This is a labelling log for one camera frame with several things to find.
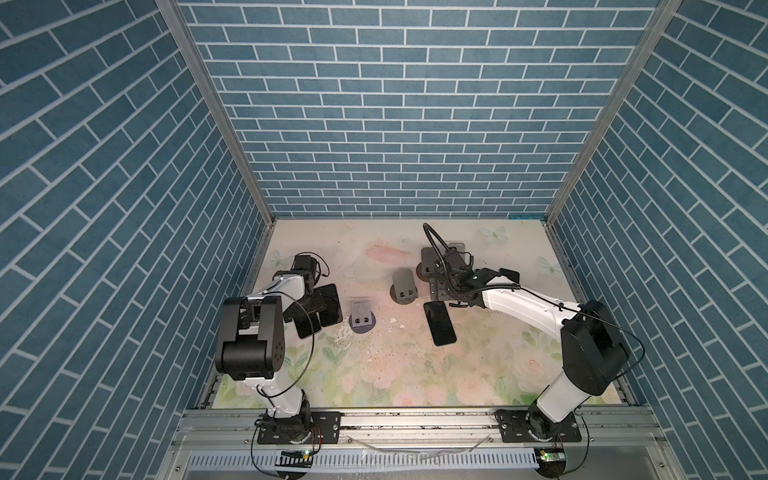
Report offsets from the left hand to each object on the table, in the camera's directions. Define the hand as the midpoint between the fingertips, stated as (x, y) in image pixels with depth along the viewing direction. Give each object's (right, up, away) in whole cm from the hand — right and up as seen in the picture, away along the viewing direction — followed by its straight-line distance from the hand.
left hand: (307, 309), depth 95 cm
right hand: (+43, +9, -4) cm, 44 cm away
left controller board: (+4, -32, -23) cm, 39 cm away
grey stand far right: (+51, +20, +7) cm, 55 cm away
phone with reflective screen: (+7, -2, +1) cm, 7 cm away
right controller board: (+68, -33, -21) cm, 78 cm away
